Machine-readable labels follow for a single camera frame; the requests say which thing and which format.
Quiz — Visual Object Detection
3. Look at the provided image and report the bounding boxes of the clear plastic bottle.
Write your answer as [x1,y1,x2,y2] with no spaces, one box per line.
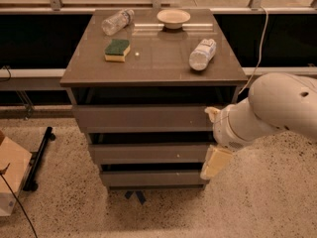
[101,9,135,36]

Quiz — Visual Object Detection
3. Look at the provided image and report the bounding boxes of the grey drawer cabinet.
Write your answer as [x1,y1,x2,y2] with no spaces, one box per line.
[60,9,247,190]

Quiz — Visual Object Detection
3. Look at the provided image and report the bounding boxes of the grey bottom drawer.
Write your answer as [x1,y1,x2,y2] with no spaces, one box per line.
[100,171,208,187]

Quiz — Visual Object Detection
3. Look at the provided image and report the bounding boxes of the cardboard box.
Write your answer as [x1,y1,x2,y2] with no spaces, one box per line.
[0,131,32,216]

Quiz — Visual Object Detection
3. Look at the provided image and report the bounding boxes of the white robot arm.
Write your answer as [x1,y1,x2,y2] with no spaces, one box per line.
[200,73,317,180]

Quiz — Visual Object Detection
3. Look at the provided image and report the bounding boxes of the black cabinet foot bracket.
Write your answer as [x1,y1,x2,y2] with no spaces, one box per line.
[125,190,146,204]

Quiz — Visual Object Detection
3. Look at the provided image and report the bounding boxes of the grey top drawer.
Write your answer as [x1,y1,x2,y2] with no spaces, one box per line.
[72,105,212,133]

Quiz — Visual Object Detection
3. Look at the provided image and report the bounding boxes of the white ceramic bowl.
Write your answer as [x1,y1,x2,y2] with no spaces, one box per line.
[157,9,191,29]

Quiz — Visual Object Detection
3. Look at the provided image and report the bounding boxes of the white labelled plastic bottle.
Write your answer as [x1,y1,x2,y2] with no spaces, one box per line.
[189,39,217,71]

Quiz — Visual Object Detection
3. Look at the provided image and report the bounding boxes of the black cable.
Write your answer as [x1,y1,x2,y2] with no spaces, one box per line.
[0,174,38,238]

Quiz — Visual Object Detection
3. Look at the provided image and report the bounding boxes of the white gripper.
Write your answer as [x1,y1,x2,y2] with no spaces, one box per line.
[200,105,252,180]

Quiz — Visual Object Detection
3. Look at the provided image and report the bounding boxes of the green yellow sponge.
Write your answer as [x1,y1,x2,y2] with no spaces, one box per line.
[104,39,130,62]

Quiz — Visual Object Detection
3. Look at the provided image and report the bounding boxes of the white power cable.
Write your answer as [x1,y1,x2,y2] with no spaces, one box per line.
[238,5,269,95]

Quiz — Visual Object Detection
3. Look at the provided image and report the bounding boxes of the grey drawer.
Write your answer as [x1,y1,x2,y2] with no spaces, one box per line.
[89,143,209,165]
[100,171,208,187]
[72,105,212,133]

